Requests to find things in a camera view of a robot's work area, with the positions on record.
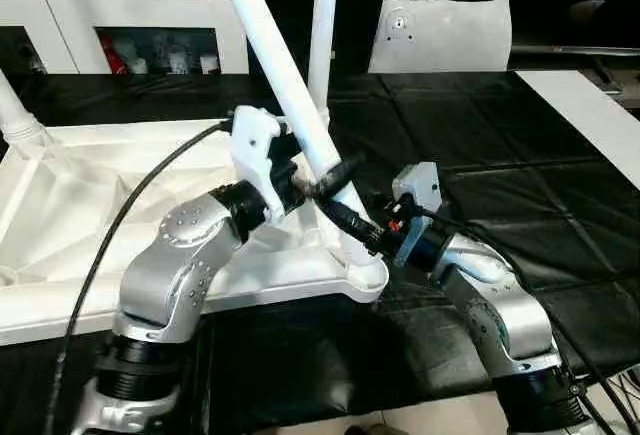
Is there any white flat board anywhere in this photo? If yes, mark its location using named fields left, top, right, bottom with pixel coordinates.
left=514, top=69, right=640, bottom=179

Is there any black cabinet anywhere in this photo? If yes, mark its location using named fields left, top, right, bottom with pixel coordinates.
left=243, top=0, right=386, bottom=76

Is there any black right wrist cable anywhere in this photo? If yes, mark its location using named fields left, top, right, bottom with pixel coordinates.
left=413, top=203, right=640, bottom=435

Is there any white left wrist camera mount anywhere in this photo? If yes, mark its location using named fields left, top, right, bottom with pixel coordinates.
left=228, top=104, right=285, bottom=222

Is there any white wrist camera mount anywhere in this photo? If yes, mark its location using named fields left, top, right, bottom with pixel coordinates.
left=391, top=161, right=442, bottom=267
left=228, top=104, right=285, bottom=222

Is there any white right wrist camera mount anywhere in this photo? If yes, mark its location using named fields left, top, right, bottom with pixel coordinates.
left=391, top=161, right=442, bottom=267

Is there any white plastic table top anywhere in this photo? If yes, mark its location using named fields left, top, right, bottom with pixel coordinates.
left=0, top=117, right=391, bottom=347

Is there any white cabinet with glass doors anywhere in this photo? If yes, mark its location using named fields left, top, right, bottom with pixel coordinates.
left=0, top=0, right=251, bottom=76

